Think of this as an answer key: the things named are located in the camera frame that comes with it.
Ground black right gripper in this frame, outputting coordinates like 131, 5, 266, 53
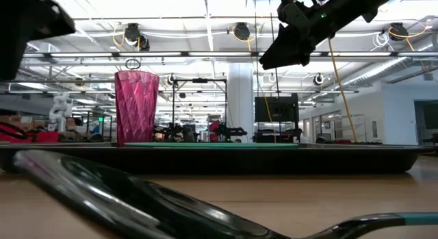
259, 0, 346, 71

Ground teal plastic plate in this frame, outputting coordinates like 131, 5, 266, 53
123, 142, 299, 149

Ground black plastic tray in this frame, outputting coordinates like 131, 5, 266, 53
0, 142, 428, 175

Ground pink faceted plastic cup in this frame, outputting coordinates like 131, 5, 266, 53
114, 70, 160, 147

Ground black spoon teal handle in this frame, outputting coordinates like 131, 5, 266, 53
12, 149, 438, 239

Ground black monitor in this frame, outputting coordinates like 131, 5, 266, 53
254, 93, 300, 123

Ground white building column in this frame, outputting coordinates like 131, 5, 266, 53
227, 62, 255, 143

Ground black monitor cart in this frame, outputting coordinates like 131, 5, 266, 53
255, 128, 304, 144

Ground red and black machine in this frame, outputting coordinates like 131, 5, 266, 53
208, 120, 248, 143

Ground person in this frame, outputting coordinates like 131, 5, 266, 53
64, 117, 83, 134

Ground red storage containers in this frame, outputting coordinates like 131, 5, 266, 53
0, 122, 60, 143

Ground overhead light strip beam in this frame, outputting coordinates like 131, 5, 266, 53
22, 51, 438, 59

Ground black hanging cable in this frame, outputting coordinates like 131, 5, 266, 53
253, 0, 261, 96
267, 0, 281, 96

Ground ceiling reel with yellow cord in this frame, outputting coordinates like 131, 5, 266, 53
112, 22, 151, 52
232, 22, 256, 43
388, 22, 428, 41

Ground yellow hanging cable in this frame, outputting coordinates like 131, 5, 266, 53
327, 38, 358, 143

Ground black metal rig frame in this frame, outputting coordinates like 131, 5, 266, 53
172, 77, 229, 143

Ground black cable loop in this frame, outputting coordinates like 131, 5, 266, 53
125, 58, 142, 71

